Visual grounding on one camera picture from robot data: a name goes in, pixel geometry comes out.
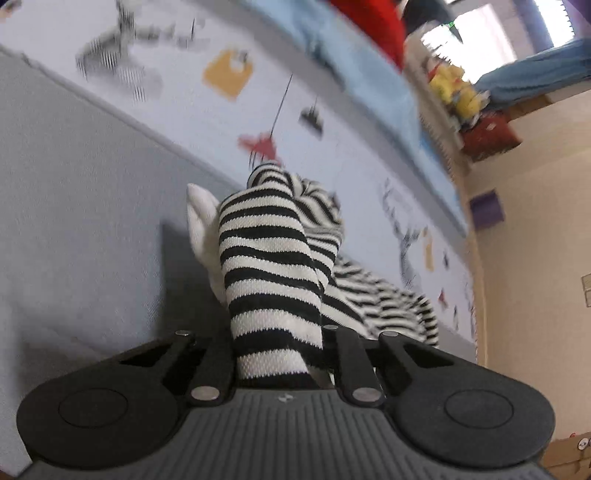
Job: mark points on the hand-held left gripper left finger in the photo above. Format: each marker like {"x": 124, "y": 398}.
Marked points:
{"x": 217, "y": 364}

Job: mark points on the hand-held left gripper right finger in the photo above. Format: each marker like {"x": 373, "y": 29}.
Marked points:
{"x": 351, "y": 364}

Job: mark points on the black white striped garment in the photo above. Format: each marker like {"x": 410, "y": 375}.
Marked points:
{"x": 263, "y": 258}

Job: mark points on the purple box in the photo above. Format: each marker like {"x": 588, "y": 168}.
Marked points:
{"x": 485, "y": 212}

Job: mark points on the grey mattress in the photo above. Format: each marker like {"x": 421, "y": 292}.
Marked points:
{"x": 69, "y": 207}

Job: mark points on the cardboard box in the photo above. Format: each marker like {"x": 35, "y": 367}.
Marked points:
{"x": 570, "y": 457}

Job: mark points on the white printed blanket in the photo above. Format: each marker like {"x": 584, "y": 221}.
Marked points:
{"x": 184, "y": 106}

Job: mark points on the red patterned box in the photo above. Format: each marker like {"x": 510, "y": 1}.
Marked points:
{"x": 489, "y": 134}

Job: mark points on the light blue blanket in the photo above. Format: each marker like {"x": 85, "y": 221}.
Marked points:
{"x": 369, "y": 78}

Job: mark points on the yellow plush toy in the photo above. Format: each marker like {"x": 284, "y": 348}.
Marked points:
{"x": 455, "y": 90}

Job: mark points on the red cloth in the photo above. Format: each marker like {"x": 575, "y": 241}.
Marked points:
{"x": 369, "y": 23}

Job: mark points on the blue denim cloth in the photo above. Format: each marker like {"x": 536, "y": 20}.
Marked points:
{"x": 535, "y": 74}

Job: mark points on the window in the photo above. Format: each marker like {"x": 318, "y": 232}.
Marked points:
{"x": 475, "y": 41}

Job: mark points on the dark teal cloth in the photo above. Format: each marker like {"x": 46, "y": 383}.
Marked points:
{"x": 425, "y": 14}

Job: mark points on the purple pillar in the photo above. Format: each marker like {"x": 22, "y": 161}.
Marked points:
{"x": 539, "y": 23}

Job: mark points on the wooden bed frame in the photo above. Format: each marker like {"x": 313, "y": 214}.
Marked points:
{"x": 478, "y": 295}

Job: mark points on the wall switch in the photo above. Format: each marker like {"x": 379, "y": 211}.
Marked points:
{"x": 586, "y": 290}

